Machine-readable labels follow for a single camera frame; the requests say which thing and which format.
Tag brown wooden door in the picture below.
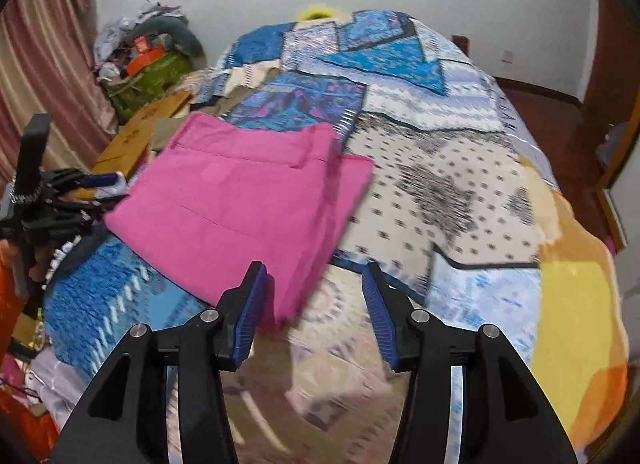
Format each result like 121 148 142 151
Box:
582 0 639 148

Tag white wall socket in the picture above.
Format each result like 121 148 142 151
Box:
501 49 514 64

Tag pink pants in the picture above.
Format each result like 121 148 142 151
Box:
105 112 374 326

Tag orange box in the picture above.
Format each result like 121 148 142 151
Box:
126 47 165 76

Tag wooden bed post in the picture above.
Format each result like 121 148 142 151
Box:
451 35 470 56

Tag white crumpled clothes pile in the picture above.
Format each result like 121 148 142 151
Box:
92 0 188 64

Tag wooden bedside board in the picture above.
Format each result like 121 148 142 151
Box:
73 91 192 201

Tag person's left hand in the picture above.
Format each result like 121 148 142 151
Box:
1 240 55 282

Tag olive khaki folded pants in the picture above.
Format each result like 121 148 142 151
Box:
149 68 282 153

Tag green fabric storage bag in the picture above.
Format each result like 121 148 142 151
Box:
104 51 193 124

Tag patchwork patterned bed quilt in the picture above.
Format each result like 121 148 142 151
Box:
32 10 540 463

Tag yellow orange fleece blanket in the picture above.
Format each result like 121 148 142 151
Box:
521 158 629 452

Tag grey plush toy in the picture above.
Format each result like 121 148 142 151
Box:
125 16 204 57

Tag yellow round cushion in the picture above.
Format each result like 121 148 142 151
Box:
297 4 343 22

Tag pink striped curtain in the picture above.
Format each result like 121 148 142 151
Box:
1 0 117 182

